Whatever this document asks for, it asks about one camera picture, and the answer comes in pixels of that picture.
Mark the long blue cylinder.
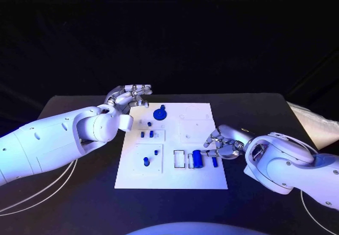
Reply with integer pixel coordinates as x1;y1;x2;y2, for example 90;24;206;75
191;149;204;169

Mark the white task board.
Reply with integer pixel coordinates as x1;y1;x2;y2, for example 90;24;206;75
113;102;229;190

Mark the white cable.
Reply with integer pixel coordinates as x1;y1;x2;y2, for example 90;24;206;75
300;189;339;235
0;162;72;212
0;159;77;217

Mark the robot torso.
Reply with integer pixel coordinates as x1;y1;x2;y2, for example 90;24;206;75
125;221;269;235

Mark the white cloth bundle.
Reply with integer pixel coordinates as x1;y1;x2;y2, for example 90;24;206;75
287;101;339;150

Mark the blue gear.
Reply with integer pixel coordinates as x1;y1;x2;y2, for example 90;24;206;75
152;104;168;121

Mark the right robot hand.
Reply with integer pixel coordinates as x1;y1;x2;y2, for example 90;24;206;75
200;124;256;160

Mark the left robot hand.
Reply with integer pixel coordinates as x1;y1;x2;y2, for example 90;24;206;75
103;84;154;109

